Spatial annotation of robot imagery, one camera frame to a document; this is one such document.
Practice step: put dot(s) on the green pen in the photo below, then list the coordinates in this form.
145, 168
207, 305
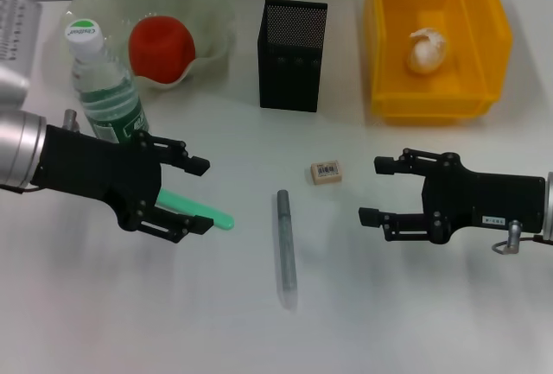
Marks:
216, 217

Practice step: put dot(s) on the pale green glass fruit plate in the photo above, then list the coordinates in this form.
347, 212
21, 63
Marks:
203, 24

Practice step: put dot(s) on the orange fruit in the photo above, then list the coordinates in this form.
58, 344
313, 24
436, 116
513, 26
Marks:
162, 50

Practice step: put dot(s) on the white garlic bulb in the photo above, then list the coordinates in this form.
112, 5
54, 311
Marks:
425, 52

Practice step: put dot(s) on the clear green-label water bottle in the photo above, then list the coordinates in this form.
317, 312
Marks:
108, 89

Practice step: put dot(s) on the black mesh pen holder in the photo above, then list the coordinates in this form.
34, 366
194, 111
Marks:
291, 58

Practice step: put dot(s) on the yellow plastic bin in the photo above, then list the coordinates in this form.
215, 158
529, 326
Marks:
389, 58

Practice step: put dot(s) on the silver plug on left gripper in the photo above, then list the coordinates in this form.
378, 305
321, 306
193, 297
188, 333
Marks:
71, 121

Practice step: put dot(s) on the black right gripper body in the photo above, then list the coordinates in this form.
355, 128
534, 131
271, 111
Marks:
484, 201

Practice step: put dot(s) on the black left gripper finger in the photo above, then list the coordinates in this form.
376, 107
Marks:
196, 166
198, 225

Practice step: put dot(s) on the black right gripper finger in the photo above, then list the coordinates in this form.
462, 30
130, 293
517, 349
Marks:
386, 165
370, 217

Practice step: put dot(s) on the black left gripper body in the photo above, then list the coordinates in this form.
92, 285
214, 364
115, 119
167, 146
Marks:
95, 171

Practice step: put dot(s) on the grey pen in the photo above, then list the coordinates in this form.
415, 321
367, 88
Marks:
286, 244

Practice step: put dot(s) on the beige eraser with barcode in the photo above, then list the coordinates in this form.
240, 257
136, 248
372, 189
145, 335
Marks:
327, 173

